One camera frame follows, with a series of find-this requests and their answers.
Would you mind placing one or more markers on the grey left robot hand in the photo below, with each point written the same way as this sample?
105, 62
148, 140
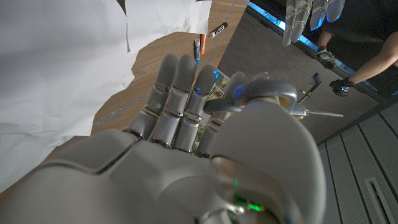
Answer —
298, 18

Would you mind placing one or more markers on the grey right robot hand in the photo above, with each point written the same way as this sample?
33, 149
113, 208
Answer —
155, 174

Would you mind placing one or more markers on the bare person forearm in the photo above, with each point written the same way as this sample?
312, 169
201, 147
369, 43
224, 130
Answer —
376, 63
324, 39

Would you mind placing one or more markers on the black teleoperation glove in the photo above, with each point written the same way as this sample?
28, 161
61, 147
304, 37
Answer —
340, 88
326, 58

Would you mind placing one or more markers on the person in dark shirt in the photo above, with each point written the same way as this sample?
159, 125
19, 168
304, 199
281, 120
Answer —
363, 18

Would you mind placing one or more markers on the black dry erase marker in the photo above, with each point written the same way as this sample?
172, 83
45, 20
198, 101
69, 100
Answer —
218, 30

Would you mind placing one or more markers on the orange marker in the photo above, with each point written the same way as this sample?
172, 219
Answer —
203, 43

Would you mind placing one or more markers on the printed window backdrop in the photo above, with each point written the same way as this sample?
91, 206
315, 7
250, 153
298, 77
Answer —
221, 88

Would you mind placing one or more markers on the blue marker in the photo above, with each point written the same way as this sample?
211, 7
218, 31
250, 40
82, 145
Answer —
197, 49

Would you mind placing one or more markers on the creased white paper sheet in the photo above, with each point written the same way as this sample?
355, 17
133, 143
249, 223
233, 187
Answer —
46, 77

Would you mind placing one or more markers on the linear ceiling vent slot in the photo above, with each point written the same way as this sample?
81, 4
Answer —
377, 199

